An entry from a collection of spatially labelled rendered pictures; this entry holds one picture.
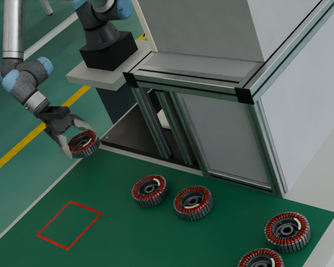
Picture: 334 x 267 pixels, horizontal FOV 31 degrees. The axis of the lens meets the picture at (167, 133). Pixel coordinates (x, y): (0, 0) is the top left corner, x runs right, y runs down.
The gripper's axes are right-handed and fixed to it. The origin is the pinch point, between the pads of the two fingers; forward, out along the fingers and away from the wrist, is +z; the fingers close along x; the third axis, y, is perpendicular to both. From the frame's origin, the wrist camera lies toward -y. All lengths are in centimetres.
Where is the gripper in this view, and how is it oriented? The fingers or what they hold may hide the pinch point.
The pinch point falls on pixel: (85, 145)
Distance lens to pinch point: 206.0
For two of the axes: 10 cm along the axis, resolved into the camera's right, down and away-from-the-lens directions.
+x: -5.6, 6.5, -5.1
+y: -4.1, 3.2, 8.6
